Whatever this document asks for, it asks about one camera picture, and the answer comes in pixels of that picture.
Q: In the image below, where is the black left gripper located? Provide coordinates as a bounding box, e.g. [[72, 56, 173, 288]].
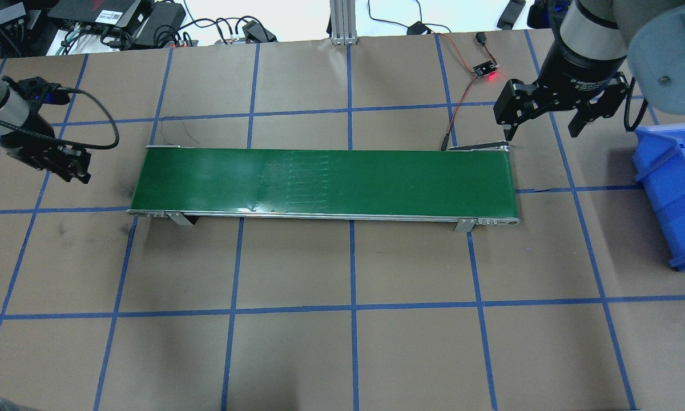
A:
[[0, 114, 91, 184]]

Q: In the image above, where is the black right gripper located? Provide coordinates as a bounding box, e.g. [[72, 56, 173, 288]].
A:
[[493, 34, 630, 142]]

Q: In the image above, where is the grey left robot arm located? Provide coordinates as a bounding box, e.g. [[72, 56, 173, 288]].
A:
[[0, 77, 90, 184]]

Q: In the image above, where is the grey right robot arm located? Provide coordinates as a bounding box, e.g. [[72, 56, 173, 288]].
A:
[[493, 1, 685, 142]]

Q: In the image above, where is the small red-lit controller board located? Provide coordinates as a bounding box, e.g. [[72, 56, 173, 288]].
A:
[[472, 61, 499, 81]]

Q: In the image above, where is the green conveyor belt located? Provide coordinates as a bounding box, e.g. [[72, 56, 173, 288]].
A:
[[128, 146, 520, 231]]

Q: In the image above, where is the blue plastic bin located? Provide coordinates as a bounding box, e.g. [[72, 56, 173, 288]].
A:
[[632, 123, 685, 272]]

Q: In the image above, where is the black electronics box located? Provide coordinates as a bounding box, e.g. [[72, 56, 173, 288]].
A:
[[47, 1, 154, 35]]

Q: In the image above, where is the black power adapter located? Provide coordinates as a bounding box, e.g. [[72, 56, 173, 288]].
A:
[[130, 2, 186, 50]]

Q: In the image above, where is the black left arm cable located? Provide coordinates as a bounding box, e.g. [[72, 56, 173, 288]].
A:
[[0, 86, 120, 151]]

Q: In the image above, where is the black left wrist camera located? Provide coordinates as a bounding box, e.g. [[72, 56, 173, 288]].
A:
[[2, 76, 71, 110]]

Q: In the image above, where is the red black power cable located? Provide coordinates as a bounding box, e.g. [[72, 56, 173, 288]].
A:
[[437, 33, 498, 151]]

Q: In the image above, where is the aluminium frame post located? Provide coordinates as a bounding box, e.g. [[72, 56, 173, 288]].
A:
[[329, 0, 358, 45]]

